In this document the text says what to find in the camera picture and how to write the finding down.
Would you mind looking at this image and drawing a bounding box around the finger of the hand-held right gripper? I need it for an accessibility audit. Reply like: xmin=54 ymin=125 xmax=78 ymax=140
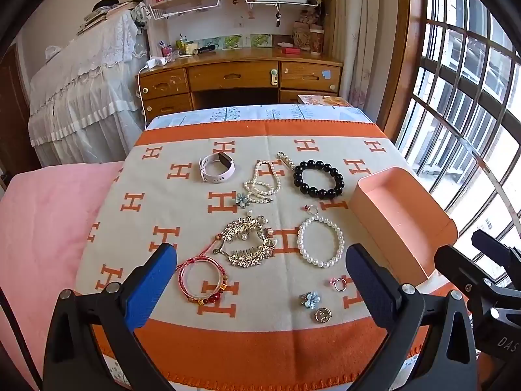
xmin=471 ymin=229 xmax=521 ymax=282
xmin=434 ymin=245 xmax=507 ymax=314

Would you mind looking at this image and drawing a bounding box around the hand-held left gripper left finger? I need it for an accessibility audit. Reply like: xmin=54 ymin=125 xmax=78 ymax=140
xmin=43 ymin=243 xmax=178 ymax=391

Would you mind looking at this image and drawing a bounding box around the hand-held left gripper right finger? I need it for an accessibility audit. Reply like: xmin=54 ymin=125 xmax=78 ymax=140
xmin=345 ymin=243 xmax=479 ymax=391

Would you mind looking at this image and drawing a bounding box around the red string bracelet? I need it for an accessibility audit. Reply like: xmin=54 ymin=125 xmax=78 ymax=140
xmin=176 ymin=234 xmax=229 ymax=306

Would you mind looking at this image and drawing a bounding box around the pink box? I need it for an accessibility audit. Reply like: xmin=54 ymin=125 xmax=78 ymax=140
xmin=349 ymin=166 xmax=459 ymax=284

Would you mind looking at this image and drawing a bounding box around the white pearl bracelet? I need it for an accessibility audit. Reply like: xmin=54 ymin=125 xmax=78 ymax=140
xmin=297 ymin=216 xmax=345 ymax=269

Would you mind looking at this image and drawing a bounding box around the gold rhinestone hair comb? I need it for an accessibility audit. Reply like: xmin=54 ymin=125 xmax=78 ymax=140
xmin=214 ymin=210 xmax=278 ymax=269

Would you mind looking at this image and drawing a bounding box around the black bead bracelet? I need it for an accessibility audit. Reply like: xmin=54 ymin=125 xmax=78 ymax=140
xmin=293 ymin=160 xmax=345 ymax=200

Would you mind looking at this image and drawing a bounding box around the white smartwatch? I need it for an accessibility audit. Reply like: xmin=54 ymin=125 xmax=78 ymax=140
xmin=199 ymin=152 xmax=237 ymax=183

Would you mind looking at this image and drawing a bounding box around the pearl strand necklace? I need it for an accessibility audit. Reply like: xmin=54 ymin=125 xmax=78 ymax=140
xmin=243 ymin=160 xmax=283 ymax=205

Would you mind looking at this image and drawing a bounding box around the orange and beige patterned blanket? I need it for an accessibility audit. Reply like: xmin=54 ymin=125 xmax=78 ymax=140
xmin=75 ymin=119 xmax=481 ymax=380

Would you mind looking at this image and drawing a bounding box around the metal window grille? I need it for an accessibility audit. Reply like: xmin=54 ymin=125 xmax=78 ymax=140
xmin=396 ymin=0 xmax=521 ymax=291

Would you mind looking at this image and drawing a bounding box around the orange magazine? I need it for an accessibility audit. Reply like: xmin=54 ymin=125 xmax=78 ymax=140
xmin=297 ymin=94 xmax=353 ymax=109

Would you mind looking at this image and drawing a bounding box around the light blue printed sheet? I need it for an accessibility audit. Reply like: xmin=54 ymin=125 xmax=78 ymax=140
xmin=145 ymin=104 xmax=373 ymax=132

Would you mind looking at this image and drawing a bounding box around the white lace cover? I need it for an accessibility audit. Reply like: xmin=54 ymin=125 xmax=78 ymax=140
xmin=27 ymin=7 xmax=149 ymax=168

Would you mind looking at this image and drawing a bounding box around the dark wooden door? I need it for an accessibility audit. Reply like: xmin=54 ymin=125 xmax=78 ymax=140
xmin=0 ymin=44 xmax=42 ymax=181

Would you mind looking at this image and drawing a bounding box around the wooden desk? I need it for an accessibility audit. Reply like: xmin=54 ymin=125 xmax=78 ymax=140
xmin=135 ymin=47 xmax=345 ymax=125

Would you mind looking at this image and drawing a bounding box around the beige curtain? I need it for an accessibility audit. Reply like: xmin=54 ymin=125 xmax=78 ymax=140
xmin=335 ymin=0 xmax=402 ymax=111

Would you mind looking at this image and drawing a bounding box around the strip of green pictures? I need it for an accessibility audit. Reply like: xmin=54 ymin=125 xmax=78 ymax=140
xmin=191 ymin=33 xmax=273 ymax=50

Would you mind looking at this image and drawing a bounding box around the white cable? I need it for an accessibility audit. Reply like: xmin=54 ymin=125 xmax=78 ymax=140
xmin=137 ymin=65 xmax=149 ymax=128

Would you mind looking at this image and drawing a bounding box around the wooden window frame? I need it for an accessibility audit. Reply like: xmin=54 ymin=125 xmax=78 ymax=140
xmin=378 ymin=0 xmax=426 ymax=140

